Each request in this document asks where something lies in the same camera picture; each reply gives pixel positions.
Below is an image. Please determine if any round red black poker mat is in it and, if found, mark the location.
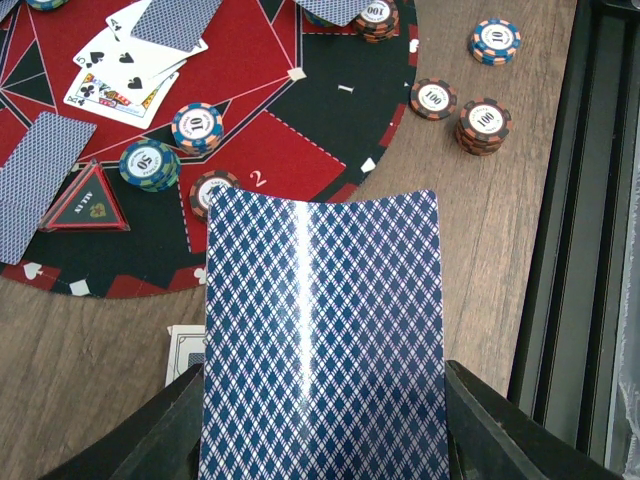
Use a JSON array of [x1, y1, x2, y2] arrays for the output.
[[1, 1, 419, 298]]

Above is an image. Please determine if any ace of spades card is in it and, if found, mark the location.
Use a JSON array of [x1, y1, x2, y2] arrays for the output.
[[105, 0, 208, 76]]

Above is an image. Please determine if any face down community card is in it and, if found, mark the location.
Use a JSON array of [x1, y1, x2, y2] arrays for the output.
[[131, 0, 223, 52]]

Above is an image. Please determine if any orange black chip stack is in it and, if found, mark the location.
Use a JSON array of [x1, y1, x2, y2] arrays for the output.
[[454, 97, 512, 156]]

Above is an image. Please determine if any green blue chip top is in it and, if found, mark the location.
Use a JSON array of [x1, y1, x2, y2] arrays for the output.
[[26, 0, 68, 11]]

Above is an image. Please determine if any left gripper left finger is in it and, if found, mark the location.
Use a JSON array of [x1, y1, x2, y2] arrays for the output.
[[43, 364, 204, 479]]

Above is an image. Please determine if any dealt blue card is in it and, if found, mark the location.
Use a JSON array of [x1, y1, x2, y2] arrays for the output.
[[295, 0, 373, 27], [1, 112, 96, 265]]

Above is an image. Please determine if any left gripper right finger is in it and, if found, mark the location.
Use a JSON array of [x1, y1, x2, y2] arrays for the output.
[[445, 360, 621, 479]]

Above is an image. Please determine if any black aluminium front rail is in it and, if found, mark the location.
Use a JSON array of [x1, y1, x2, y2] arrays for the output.
[[508, 1, 639, 463]]

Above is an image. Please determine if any king of clubs card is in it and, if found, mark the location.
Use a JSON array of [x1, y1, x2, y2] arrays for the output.
[[63, 70, 179, 129]]

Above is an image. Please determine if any black triangular dealer button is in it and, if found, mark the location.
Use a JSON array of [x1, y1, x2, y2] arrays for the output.
[[38, 159, 130, 232]]

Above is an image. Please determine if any white playing card box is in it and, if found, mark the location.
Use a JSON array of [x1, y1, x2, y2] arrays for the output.
[[165, 325, 206, 386]]

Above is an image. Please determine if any orange black chip bottom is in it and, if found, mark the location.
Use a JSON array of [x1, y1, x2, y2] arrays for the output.
[[351, 0, 399, 43]]

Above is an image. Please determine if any blue backed card deck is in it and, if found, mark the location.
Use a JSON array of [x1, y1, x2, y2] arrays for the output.
[[199, 186, 449, 479]]

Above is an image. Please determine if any five of spades card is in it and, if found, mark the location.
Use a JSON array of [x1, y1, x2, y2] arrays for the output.
[[73, 27, 186, 103]]

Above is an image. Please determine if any dealt blue card bottom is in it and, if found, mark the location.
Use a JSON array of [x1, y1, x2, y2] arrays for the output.
[[295, 0, 373, 27]]

